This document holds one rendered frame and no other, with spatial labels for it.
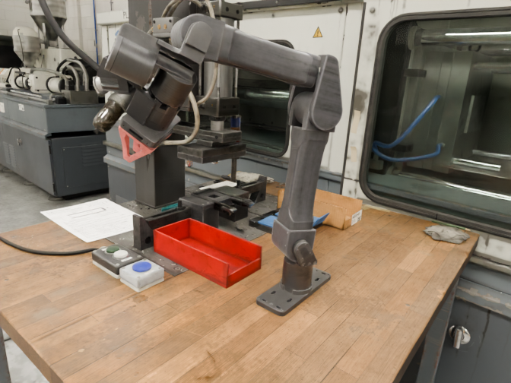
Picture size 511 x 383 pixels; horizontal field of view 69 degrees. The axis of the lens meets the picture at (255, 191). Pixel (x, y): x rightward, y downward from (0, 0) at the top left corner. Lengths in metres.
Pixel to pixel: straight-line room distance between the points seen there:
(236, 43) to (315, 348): 0.51
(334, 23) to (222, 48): 1.03
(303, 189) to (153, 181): 0.66
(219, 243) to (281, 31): 1.07
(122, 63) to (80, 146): 3.63
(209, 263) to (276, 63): 0.44
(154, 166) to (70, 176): 3.00
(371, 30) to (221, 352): 1.16
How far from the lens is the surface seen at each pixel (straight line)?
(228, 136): 1.05
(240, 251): 0.92
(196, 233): 1.02
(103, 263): 0.92
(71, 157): 4.18
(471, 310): 1.52
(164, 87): 0.60
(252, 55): 0.64
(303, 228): 0.74
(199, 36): 0.58
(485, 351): 1.58
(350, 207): 1.28
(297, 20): 1.71
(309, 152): 0.70
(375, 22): 1.47
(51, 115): 4.07
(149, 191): 1.29
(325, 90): 0.68
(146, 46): 0.60
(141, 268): 0.84
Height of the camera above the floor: 1.34
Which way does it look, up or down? 17 degrees down
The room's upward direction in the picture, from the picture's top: 3 degrees clockwise
